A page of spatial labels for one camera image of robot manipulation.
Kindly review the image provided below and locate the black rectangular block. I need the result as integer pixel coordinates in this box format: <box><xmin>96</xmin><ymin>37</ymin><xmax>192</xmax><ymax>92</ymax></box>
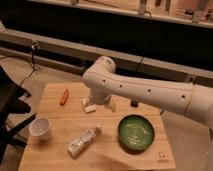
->
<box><xmin>130</xmin><ymin>100</ymin><xmax>139</xmax><ymax>107</ymax></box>

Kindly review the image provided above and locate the green ceramic bowl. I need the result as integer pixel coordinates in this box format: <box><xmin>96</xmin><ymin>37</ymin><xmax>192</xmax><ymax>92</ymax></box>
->
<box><xmin>118</xmin><ymin>114</ymin><xmax>155</xmax><ymax>151</ymax></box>

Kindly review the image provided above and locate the white sponge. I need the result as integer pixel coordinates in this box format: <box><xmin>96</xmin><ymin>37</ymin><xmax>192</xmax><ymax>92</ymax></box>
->
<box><xmin>82</xmin><ymin>102</ymin><xmax>96</xmax><ymax>113</ymax></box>

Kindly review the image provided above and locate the white plastic bottle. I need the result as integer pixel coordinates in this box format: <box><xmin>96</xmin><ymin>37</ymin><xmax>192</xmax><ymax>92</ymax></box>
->
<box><xmin>68</xmin><ymin>125</ymin><xmax>102</xmax><ymax>158</ymax></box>

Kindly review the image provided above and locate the black chair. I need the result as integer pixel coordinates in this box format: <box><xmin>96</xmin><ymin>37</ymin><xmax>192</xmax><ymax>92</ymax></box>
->
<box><xmin>0</xmin><ymin>65</ymin><xmax>35</xmax><ymax>163</ymax></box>

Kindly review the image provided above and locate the orange carrot toy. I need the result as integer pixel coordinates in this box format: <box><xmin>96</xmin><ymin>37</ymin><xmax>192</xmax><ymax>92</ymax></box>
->
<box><xmin>60</xmin><ymin>89</ymin><xmax>69</xmax><ymax>106</ymax></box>

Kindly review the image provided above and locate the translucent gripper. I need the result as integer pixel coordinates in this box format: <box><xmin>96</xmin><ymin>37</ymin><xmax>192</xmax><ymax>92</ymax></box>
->
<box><xmin>82</xmin><ymin>96</ymin><xmax>116</xmax><ymax>112</ymax></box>

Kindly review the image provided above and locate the black floor cable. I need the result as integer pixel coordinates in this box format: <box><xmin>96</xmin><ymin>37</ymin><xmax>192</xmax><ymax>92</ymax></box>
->
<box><xmin>0</xmin><ymin>41</ymin><xmax>41</xmax><ymax>88</ymax></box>

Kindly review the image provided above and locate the white cup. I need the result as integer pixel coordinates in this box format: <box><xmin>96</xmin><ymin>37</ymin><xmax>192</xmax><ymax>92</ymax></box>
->
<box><xmin>29</xmin><ymin>117</ymin><xmax>52</xmax><ymax>141</ymax></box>

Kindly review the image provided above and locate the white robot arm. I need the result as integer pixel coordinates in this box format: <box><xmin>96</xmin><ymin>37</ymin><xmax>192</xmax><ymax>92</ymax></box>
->
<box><xmin>82</xmin><ymin>56</ymin><xmax>213</xmax><ymax>130</ymax></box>

